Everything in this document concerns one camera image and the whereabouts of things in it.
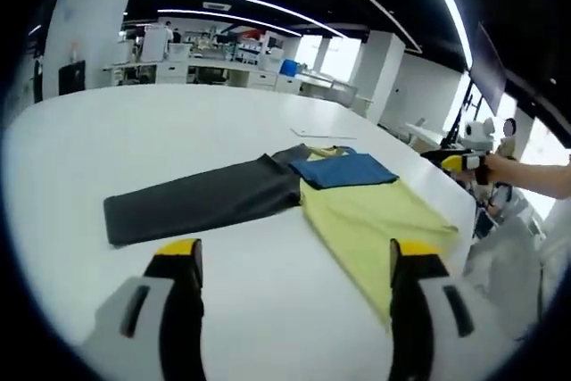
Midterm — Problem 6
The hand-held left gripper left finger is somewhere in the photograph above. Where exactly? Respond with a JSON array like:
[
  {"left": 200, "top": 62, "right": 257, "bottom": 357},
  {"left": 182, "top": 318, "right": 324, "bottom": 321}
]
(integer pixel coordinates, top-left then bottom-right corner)
[{"left": 82, "top": 237, "right": 206, "bottom": 381}]

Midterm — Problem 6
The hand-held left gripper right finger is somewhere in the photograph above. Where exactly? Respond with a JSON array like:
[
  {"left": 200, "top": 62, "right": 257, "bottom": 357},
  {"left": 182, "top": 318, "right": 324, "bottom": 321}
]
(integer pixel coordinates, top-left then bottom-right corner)
[{"left": 388, "top": 237, "right": 505, "bottom": 381}]

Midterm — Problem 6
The yellow blue grey garment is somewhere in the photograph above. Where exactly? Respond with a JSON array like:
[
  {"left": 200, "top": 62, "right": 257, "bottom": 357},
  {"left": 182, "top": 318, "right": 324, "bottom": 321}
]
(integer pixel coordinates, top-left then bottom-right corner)
[{"left": 103, "top": 143, "right": 459, "bottom": 328}]

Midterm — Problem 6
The person's right hand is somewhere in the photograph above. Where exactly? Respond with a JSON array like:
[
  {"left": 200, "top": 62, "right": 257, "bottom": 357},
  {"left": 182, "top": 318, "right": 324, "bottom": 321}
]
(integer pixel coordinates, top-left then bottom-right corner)
[{"left": 484, "top": 152, "right": 509, "bottom": 182}]

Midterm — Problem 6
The black monitor stand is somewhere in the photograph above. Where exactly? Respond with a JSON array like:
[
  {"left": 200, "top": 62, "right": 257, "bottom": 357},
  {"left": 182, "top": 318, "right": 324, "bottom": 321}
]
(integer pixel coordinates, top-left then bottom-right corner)
[{"left": 441, "top": 72, "right": 476, "bottom": 150}]

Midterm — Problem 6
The dark monitor screen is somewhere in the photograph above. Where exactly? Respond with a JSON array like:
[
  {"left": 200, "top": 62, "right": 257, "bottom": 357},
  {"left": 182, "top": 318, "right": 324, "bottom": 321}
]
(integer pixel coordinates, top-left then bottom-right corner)
[{"left": 470, "top": 21, "right": 509, "bottom": 115}]

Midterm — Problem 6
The white square pillar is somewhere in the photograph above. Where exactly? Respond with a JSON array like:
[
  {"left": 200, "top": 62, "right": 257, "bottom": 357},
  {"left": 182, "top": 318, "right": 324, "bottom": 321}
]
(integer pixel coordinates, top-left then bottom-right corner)
[
  {"left": 44, "top": 0, "right": 144, "bottom": 104},
  {"left": 354, "top": 30, "right": 405, "bottom": 119}
]

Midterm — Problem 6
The ceiling light strip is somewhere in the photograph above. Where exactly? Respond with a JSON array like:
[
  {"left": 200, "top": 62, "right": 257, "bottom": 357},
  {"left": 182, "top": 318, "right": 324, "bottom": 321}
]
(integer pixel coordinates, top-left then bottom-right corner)
[
  {"left": 156, "top": 8, "right": 305, "bottom": 38},
  {"left": 416, "top": 0, "right": 475, "bottom": 70},
  {"left": 137, "top": 0, "right": 347, "bottom": 39}
]

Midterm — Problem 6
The white lab counter row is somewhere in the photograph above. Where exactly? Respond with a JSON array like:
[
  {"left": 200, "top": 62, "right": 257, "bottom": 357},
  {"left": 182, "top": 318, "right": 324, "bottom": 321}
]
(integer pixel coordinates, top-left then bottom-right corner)
[{"left": 103, "top": 53, "right": 358, "bottom": 101}]

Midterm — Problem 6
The black cabinet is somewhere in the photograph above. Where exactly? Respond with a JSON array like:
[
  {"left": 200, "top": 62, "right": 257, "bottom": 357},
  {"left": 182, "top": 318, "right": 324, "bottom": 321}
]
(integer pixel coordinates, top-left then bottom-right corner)
[{"left": 57, "top": 60, "right": 87, "bottom": 96}]

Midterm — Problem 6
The white tall cabinet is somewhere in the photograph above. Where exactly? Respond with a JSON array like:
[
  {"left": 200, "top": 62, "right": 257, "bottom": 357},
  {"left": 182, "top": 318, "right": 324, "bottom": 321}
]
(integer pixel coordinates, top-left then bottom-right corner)
[{"left": 142, "top": 26, "right": 170, "bottom": 63}]

